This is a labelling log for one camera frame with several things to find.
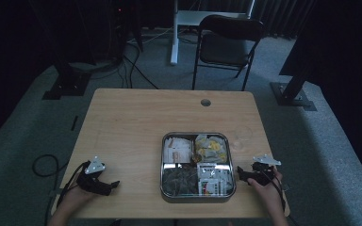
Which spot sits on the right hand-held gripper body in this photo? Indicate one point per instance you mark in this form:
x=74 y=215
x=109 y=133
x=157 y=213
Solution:
x=262 y=174

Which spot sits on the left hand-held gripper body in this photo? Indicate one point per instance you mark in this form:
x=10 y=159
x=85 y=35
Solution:
x=94 y=183

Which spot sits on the square metal compartment tray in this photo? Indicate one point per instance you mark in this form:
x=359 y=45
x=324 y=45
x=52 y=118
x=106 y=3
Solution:
x=198 y=198

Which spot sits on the person's right hand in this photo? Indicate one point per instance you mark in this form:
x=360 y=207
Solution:
x=268 y=194

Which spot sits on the person's left hand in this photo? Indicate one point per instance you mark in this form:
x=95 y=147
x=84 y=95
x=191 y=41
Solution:
x=75 y=197

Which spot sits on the pile of white green packets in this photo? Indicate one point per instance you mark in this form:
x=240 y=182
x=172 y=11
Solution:
x=215 y=179

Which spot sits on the pile of yellow tea packets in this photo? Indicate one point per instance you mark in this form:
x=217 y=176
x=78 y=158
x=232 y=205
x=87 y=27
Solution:
x=212 y=147

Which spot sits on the small brown round knob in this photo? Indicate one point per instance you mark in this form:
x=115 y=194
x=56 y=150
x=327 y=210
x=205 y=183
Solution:
x=196 y=158

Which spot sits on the pile of white tea packets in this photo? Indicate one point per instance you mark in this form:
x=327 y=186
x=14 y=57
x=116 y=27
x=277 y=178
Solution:
x=177 y=149

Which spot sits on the black metal stand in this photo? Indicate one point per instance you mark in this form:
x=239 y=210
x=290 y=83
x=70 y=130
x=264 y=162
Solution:
x=67 y=83
x=292 y=94

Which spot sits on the black folding chair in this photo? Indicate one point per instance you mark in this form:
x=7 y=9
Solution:
x=223 y=50

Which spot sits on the white desk frame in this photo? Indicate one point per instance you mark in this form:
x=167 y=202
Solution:
x=176 y=37

